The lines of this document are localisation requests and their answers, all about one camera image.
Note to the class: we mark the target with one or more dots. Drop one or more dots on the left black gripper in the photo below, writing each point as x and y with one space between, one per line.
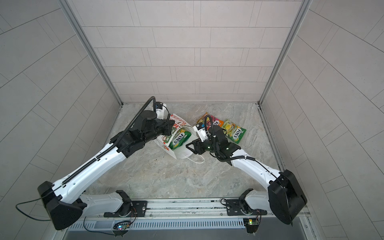
167 126

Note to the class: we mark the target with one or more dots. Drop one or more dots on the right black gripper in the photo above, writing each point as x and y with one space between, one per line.
197 144

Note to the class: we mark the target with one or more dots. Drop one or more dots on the white paper bag with flower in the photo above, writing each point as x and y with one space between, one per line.
181 152

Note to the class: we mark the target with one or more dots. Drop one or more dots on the orange Fox's fruits candy bag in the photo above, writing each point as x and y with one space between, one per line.
211 120

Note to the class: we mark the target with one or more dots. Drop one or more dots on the green Fox's spring tea bag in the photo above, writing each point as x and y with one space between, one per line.
234 132

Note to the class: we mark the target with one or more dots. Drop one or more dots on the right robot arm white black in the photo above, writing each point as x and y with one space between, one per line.
283 197

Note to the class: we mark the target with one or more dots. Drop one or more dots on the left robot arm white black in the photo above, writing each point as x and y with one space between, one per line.
65 200

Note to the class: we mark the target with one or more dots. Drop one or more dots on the white vent grille strip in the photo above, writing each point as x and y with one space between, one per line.
162 224

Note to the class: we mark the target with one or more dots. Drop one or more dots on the right circuit board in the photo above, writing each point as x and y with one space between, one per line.
251 225

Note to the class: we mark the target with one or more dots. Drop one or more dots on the left circuit board green led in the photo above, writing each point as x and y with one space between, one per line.
122 226

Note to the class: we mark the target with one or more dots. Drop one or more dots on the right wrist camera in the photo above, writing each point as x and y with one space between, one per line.
199 128

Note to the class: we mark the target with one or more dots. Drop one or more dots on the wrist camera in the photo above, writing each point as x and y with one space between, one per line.
161 110
199 128

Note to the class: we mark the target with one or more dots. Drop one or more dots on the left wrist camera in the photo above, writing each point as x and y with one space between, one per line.
161 110

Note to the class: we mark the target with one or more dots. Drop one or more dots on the aluminium mounting rail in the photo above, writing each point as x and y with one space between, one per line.
205 207

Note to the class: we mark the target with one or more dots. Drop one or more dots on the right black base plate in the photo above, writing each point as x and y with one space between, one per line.
236 207

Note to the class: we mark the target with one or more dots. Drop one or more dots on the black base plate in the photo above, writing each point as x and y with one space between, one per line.
136 209
236 207

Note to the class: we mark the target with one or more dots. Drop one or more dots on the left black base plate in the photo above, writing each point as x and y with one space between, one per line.
136 209

